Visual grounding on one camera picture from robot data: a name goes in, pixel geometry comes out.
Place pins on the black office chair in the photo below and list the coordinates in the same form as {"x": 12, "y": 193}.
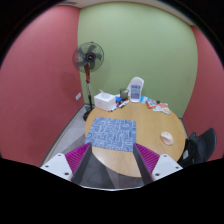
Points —
{"x": 198, "y": 149}

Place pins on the round wooden table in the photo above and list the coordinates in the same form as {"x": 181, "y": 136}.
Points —
{"x": 149, "y": 126}

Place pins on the white red packet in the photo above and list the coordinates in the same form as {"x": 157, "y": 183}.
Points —
{"x": 162, "y": 107}

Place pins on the blue small object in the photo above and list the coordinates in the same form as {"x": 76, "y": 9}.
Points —
{"x": 118, "y": 99}

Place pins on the white wall socket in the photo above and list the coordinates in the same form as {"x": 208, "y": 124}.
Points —
{"x": 78, "y": 96}

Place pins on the black red marker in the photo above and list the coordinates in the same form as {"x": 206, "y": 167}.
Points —
{"x": 123, "y": 104}

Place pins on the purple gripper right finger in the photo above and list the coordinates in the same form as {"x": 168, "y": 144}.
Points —
{"x": 153, "y": 166}

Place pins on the dark metal cup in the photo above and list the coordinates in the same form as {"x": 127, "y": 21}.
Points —
{"x": 124, "y": 94}

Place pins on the white tissue box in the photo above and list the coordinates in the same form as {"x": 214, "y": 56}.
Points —
{"x": 105, "y": 101}

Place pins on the black standing fan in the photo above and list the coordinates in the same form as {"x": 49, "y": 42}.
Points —
{"x": 87, "y": 58}

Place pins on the orange white snack packet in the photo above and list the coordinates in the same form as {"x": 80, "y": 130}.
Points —
{"x": 151, "y": 104}

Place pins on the blue patterned mouse pad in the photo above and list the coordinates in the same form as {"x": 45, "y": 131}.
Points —
{"x": 113, "y": 134}

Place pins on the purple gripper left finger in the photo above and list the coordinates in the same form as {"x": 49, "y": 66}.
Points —
{"x": 70, "y": 166}

